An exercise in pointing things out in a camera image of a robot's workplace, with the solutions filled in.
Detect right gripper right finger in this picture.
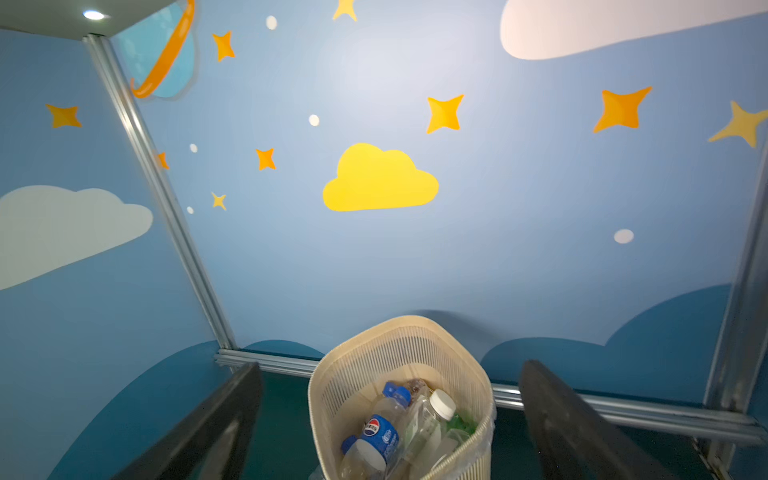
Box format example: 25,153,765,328
519,360,676,479

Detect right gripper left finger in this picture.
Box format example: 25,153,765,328
114,363,263,479

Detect green sprite bottle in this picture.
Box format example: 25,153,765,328
446,412,477,436

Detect blue label water bottle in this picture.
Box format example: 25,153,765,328
340,435,357,456

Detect pink label white cap bottle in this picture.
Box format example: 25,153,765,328
388,389,456,479

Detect blue pepsi bottle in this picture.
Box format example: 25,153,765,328
339,382,412,479

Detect beige plastic waste bin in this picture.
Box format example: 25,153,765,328
308,315,496,479

